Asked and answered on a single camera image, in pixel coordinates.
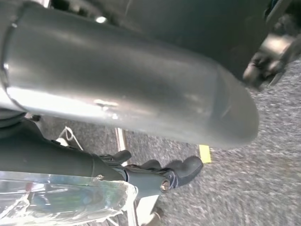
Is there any dark robot body shell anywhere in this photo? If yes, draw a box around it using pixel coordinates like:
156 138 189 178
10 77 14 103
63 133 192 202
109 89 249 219
51 0 271 82

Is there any yellow tape corner strip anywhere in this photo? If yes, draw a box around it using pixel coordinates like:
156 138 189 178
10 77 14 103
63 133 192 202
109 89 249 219
198 144 212 164

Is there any clear plastic cover film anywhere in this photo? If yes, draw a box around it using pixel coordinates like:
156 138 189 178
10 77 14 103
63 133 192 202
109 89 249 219
0 170 138 226

